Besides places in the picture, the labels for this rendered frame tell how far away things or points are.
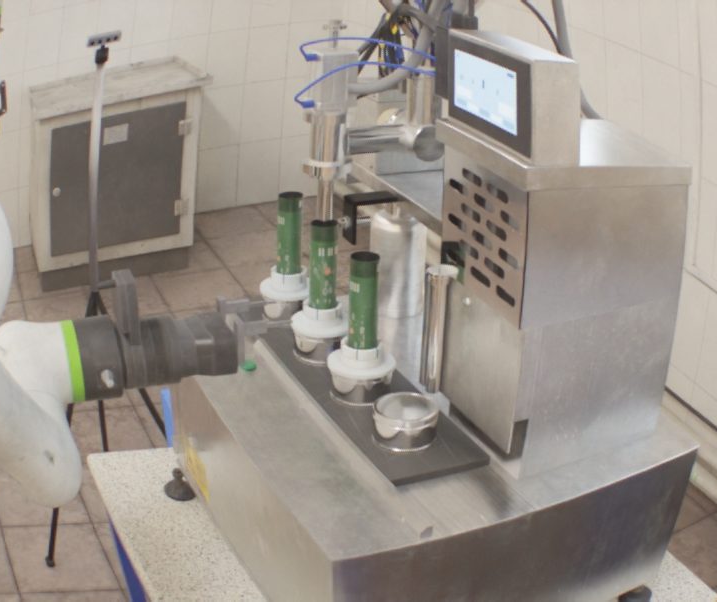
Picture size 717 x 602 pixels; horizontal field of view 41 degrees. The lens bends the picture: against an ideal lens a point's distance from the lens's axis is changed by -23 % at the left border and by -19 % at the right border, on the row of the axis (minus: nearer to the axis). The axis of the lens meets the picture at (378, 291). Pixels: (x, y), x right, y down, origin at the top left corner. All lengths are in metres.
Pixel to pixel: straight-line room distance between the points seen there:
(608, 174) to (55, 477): 0.64
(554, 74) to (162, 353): 0.49
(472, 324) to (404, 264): 0.35
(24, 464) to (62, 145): 3.17
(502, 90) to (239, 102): 4.01
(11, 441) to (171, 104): 3.30
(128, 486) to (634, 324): 0.82
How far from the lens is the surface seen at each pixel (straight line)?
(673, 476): 1.25
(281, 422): 1.26
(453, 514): 1.10
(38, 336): 1.14
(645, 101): 3.12
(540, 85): 1.00
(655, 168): 1.11
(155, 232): 4.33
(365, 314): 1.25
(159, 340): 1.16
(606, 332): 1.14
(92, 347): 1.14
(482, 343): 1.15
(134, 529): 1.52
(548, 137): 1.02
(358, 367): 1.26
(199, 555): 1.47
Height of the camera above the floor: 1.64
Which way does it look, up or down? 23 degrees down
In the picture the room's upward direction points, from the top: 2 degrees clockwise
